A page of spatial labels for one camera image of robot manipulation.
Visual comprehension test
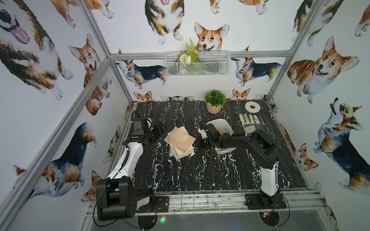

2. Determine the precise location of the white storage box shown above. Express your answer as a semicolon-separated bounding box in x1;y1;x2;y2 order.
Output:
206;118;236;155

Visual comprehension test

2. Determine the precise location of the tan stationery paper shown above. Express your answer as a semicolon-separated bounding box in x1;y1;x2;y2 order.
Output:
164;127;196;153
169;145;195;160

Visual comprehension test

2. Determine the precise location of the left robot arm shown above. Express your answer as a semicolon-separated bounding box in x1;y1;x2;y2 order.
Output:
93;118;167;221

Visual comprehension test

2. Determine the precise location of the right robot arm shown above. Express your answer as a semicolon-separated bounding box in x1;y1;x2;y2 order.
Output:
198;124;281;197

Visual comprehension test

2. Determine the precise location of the tan paper in box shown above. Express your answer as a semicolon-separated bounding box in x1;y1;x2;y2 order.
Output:
216;125;228;135

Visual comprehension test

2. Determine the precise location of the potted green plant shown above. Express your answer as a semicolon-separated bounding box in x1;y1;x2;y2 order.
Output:
204;90;226;114

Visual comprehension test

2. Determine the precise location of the white tape roll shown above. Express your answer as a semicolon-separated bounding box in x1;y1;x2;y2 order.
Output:
245;101;261;113

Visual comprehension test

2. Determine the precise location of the artificial fern and flower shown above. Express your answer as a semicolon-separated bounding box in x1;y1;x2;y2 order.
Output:
176;39;199;75

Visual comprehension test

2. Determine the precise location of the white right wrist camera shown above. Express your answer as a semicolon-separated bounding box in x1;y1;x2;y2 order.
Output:
198;128;208;139

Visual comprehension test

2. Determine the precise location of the white wire wall basket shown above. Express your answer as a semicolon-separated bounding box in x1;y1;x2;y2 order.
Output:
165;51;231;77

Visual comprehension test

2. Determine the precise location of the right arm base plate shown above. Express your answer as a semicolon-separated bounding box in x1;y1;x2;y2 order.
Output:
245;192;287;210

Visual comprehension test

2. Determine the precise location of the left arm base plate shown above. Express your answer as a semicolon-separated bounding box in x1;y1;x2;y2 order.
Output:
136;196;170;213

